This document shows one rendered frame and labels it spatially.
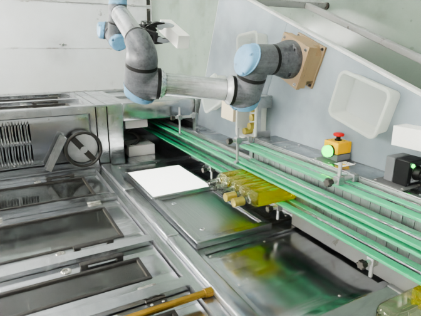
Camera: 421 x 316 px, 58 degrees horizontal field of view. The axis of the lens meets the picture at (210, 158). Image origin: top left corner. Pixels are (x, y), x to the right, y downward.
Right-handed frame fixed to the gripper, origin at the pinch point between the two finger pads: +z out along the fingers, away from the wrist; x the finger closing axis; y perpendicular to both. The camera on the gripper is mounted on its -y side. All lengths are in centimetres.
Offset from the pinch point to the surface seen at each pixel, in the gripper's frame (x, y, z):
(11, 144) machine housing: 70, 21, -76
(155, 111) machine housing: 57, 24, 6
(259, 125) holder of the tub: 25, -50, 28
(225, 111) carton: 34.0, -21.3, 26.6
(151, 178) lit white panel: 70, -25, -13
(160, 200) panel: 59, -54, -20
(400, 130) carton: -10, -113, 28
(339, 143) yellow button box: 6, -96, 27
